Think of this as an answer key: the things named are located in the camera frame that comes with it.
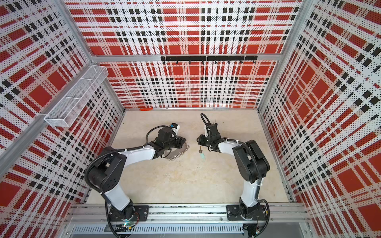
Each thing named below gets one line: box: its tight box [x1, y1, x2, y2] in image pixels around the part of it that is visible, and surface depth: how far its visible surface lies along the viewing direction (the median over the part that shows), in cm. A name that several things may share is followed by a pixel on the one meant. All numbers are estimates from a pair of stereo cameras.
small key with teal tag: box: [198, 145, 205, 159], surface depth 98 cm
